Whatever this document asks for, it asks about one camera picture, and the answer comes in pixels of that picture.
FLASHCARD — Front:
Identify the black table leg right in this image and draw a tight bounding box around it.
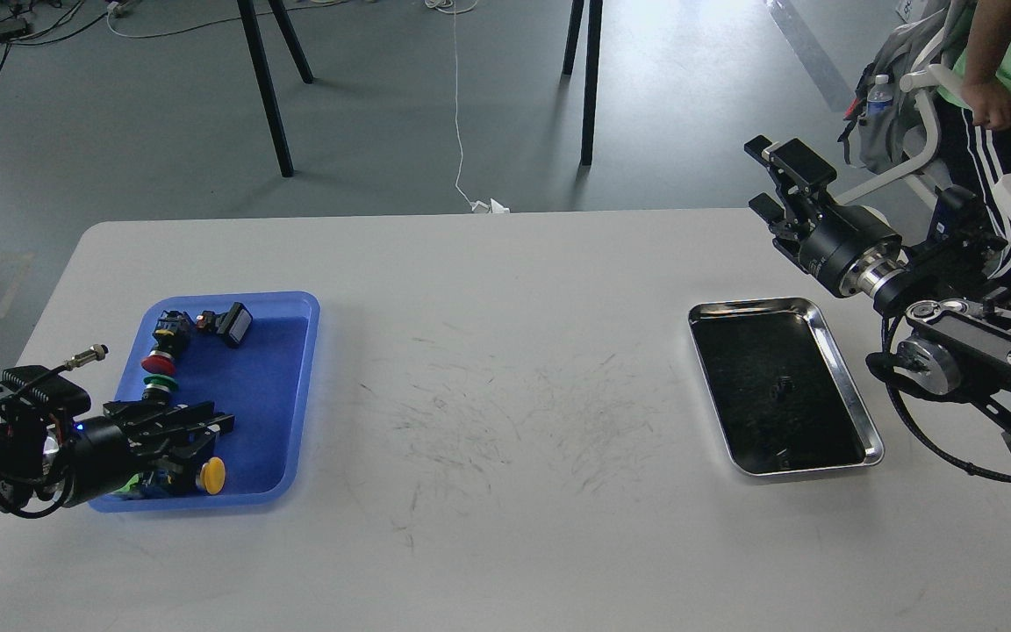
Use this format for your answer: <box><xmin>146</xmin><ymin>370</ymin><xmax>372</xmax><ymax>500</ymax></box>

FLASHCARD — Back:
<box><xmin>562</xmin><ymin>0</ymin><xmax>605</xmax><ymax>167</ymax></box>

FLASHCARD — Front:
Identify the green white push button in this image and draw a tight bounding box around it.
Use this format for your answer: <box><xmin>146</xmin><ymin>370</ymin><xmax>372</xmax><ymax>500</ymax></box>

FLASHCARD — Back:
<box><xmin>110</xmin><ymin>473</ymin><xmax>146</xmax><ymax>501</ymax></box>

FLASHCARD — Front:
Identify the black table leg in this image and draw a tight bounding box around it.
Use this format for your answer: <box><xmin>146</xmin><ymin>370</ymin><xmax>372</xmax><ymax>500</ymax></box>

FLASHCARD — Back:
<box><xmin>237</xmin><ymin>0</ymin><xmax>314</xmax><ymax>177</ymax></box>
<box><xmin>562</xmin><ymin>0</ymin><xmax>605</xmax><ymax>167</ymax></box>

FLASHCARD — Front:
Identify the white chair frame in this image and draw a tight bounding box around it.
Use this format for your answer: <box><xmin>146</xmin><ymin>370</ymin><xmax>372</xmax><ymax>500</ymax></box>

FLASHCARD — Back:
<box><xmin>837</xmin><ymin>63</ymin><xmax>960</xmax><ymax>208</ymax></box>

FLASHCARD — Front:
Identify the red mushroom push button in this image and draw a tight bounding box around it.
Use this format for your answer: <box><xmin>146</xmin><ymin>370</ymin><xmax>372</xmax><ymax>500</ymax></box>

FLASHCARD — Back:
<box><xmin>140</xmin><ymin>349</ymin><xmax>176</xmax><ymax>377</ymax></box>

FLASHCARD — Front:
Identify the white cable on floor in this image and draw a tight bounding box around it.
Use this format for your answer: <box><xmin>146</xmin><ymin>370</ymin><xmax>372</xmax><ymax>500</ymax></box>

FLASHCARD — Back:
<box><xmin>422</xmin><ymin>0</ymin><xmax>511</xmax><ymax>214</ymax></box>

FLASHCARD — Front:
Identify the person's hand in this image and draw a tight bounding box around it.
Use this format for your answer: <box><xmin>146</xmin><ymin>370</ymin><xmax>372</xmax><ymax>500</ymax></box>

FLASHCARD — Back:
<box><xmin>962</xmin><ymin>79</ymin><xmax>1011</xmax><ymax>132</ymax></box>

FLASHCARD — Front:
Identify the black table leg left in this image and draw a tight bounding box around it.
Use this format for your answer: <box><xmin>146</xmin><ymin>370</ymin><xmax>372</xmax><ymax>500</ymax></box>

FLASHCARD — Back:
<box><xmin>237</xmin><ymin>0</ymin><xmax>314</xmax><ymax>177</ymax></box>

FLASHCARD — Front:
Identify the grey backpack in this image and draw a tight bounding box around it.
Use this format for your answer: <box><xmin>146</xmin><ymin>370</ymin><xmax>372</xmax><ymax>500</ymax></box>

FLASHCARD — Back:
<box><xmin>838</xmin><ymin>1</ymin><xmax>976</xmax><ymax>175</ymax></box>

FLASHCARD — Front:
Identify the blue plastic tray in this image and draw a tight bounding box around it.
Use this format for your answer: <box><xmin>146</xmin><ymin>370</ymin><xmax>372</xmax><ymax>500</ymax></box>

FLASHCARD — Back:
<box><xmin>90</xmin><ymin>291</ymin><xmax>320</xmax><ymax>513</ymax></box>

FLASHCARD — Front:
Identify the clear water bottle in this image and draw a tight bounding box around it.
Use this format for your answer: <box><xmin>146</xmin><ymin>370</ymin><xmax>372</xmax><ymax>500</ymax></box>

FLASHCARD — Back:
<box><xmin>865</xmin><ymin>75</ymin><xmax>894</xmax><ymax>120</ymax></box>

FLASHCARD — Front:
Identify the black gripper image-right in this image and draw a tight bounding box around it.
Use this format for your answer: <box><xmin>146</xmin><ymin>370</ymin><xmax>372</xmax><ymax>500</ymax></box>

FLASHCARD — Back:
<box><xmin>743</xmin><ymin>136</ymin><xmax>902</xmax><ymax>298</ymax></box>

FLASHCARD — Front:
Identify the black square push button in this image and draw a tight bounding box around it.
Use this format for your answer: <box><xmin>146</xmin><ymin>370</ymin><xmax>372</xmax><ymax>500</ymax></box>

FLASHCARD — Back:
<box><xmin>194</xmin><ymin>303</ymin><xmax>254</xmax><ymax>348</ymax></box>

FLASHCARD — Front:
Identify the green ring push button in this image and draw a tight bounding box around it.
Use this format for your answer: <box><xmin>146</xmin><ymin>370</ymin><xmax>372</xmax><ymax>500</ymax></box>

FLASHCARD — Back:
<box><xmin>143</xmin><ymin>375</ymin><xmax>179</xmax><ymax>393</ymax></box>

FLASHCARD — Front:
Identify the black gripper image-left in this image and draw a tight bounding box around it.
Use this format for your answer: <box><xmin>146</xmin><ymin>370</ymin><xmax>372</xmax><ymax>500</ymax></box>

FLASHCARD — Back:
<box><xmin>65</xmin><ymin>400</ymin><xmax>235</xmax><ymax>507</ymax></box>

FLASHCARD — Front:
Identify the silver metal tray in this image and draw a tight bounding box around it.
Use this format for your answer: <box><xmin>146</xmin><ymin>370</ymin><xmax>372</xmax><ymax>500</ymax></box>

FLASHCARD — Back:
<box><xmin>687</xmin><ymin>297</ymin><xmax>886</xmax><ymax>478</ymax></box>

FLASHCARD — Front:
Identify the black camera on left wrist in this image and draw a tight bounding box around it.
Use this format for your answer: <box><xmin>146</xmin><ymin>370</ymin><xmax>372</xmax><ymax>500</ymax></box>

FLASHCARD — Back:
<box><xmin>0</xmin><ymin>344</ymin><xmax>108</xmax><ymax>443</ymax></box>

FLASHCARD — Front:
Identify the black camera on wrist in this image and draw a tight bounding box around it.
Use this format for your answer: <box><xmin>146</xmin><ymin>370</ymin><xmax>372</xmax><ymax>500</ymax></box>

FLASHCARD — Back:
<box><xmin>924</xmin><ymin>185</ymin><xmax>996</xmax><ymax>263</ymax></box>
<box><xmin>0</xmin><ymin>344</ymin><xmax>108</xmax><ymax>443</ymax></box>

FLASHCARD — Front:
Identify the yellow mushroom push button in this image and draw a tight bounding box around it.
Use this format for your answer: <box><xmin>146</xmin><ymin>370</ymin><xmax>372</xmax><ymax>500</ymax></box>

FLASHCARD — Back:
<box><xmin>194</xmin><ymin>456</ymin><xmax>227</xmax><ymax>495</ymax></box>

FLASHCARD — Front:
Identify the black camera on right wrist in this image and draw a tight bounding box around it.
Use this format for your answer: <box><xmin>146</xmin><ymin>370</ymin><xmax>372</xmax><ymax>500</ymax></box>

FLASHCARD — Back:
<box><xmin>924</xmin><ymin>185</ymin><xmax>996</xmax><ymax>263</ymax></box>

